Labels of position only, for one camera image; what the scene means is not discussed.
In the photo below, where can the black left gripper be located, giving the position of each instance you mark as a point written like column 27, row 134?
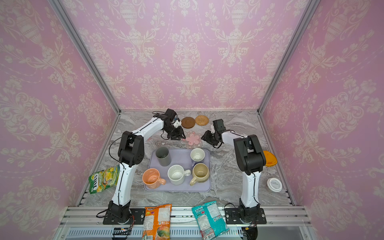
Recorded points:
column 178, row 134

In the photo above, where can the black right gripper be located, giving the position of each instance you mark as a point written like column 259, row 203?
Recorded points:
column 211, row 138

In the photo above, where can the brown wooden round coaster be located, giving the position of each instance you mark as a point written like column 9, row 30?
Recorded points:
column 188, row 122

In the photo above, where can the pink flower silicone coaster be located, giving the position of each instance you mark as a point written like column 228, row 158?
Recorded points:
column 193, row 140

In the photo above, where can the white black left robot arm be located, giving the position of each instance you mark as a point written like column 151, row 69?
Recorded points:
column 131, row 153

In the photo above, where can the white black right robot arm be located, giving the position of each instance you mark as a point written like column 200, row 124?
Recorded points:
column 251, row 161

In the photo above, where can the woven rattan round coaster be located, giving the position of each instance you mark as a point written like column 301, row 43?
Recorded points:
column 202, row 120

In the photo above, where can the grey mug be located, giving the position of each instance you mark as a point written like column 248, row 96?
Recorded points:
column 163, row 156

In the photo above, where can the lavender mug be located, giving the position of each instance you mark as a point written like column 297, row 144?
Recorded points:
column 197, row 156

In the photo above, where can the lavender silicone tray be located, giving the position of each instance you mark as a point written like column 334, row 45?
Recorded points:
column 179, row 157

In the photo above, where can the beige yellow mug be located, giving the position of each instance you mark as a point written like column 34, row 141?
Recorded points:
column 201, row 174

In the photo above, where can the white mug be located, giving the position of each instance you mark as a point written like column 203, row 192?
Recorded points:
column 177, row 174

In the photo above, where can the peach orange mug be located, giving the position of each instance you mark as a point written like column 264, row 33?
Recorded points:
column 152, row 179

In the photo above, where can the teal snack bag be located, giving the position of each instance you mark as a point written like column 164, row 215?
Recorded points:
column 210, row 220

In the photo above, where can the green snack packet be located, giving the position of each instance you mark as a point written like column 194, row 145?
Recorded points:
column 102, row 180

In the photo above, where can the orange snack bag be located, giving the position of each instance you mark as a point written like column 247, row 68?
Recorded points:
column 157, row 222

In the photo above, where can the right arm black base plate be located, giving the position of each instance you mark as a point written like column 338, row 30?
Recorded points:
column 248, row 216

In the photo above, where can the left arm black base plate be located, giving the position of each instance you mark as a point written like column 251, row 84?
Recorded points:
column 138, row 216

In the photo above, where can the aluminium front rail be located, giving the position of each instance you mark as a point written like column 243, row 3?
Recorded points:
column 291, row 216

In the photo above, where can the aluminium frame post left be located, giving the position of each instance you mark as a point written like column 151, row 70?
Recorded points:
column 74, row 35

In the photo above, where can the aluminium frame post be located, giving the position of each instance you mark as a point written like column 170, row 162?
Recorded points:
column 295, row 40
column 74, row 35

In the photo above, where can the aluminium frame post right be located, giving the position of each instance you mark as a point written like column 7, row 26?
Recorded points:
column 295, row 40

